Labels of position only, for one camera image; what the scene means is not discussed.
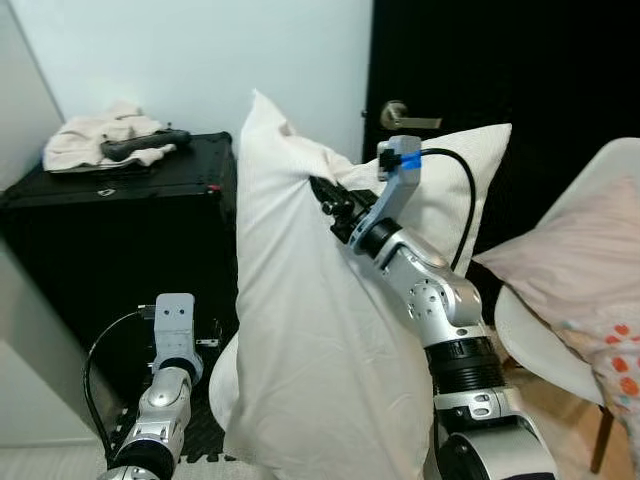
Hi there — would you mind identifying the plain white pillow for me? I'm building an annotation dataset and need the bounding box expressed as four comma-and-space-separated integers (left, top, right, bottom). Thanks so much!
222, 90, 513, 480

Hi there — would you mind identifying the orange dotted pale pillow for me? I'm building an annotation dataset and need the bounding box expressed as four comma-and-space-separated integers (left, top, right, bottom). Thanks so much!
473, 178, 640, 471

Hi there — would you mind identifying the black foam floor mat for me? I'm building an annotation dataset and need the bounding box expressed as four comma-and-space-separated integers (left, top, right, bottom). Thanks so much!
105, 395, 241, 463

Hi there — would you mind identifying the black cabinet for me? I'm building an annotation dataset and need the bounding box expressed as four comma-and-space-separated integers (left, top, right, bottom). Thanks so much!
0, 132, 241, 411

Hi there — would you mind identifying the black door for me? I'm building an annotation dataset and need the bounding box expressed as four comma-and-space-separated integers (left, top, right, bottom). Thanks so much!
362, 0, 640, 321

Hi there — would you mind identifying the crumpled beige cloth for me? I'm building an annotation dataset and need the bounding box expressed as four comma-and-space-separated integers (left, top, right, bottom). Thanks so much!
43, 100, 191, 173

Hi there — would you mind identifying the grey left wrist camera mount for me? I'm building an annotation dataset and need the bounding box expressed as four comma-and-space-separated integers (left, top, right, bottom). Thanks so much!
152, 293, 198, 366

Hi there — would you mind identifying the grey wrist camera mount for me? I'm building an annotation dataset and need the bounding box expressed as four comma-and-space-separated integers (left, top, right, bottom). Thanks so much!
375, 135, 423, 233
152, 293, 198, 366

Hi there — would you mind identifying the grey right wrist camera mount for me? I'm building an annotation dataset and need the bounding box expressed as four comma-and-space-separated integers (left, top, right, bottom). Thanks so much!
375, 135, 423, 233

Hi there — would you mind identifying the metal door handle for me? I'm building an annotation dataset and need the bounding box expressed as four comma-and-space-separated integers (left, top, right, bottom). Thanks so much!
380, 100, 443, 131

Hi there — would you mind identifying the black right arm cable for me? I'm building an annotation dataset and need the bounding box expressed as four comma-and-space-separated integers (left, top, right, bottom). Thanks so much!
418, 148, 479, 273

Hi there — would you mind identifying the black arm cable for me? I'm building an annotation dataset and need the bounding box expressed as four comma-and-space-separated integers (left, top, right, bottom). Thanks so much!
418, 148, 479, 273
83, 308, 156, 466

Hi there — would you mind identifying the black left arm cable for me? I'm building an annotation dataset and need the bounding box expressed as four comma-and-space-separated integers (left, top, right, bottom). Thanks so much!
83, 308, 156, 466

